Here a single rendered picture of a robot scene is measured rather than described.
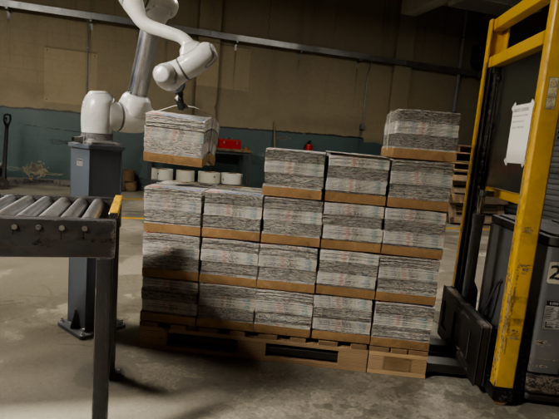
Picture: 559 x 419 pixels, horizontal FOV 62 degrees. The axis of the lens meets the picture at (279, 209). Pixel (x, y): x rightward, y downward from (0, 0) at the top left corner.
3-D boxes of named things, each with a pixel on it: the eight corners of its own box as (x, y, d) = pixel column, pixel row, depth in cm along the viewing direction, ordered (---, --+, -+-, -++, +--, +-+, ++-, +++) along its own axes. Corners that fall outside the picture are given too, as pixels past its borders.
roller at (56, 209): (57, 196, 188) (58, 209, 189) (32, 217, 143) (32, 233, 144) (71, 196, 189) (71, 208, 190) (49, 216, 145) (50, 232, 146)
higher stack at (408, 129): (358, 340, 267) (383, 113, 249) (410, 346, 266) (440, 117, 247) (365, 372, 229) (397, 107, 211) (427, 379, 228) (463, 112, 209)
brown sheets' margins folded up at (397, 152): (360, 316, 265) (380, 146, 251) (413, 322, 263) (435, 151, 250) (368, 345, 227) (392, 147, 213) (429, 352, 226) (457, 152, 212)
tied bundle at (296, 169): (269, 188, 259) (272, 147, 256) (321, 193, 257) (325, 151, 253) (260, 195, 222) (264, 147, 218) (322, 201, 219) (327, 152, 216)
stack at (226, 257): (160, 318, 274) (168, 179, 262) (358, 340, 267) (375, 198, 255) (136, 347, 236) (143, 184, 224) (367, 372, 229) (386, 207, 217)
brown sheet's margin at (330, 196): (321, 192, 257) (322, 184, 256) (373, 196, 255) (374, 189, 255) (324, 200, 219) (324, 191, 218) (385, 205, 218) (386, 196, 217)
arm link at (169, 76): (167, 97, 209) (192, 82, 208) (156, 91, 194) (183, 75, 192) (155, 76, 209) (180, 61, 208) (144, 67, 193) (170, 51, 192)
